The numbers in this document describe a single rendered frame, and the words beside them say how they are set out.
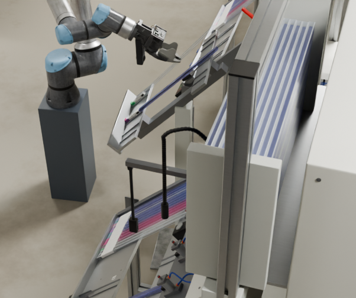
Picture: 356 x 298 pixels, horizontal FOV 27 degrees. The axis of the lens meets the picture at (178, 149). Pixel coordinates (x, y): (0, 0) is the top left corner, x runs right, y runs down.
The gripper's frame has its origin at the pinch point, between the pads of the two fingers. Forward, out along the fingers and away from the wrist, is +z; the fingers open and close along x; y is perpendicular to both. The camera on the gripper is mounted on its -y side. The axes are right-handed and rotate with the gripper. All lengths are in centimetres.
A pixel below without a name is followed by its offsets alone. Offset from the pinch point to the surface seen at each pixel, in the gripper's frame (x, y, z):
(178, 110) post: -13.8, -10.0, 8.7
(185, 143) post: -13.8, -22.9, 18.3
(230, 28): 43.9, -2.5, 19.5
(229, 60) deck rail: 12.4, 3.2, 19.7
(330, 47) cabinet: 71, -1, 70
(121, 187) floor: 26, -99, 16
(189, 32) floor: 172, -94, 26
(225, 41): 33.0, -2.9, 18.3
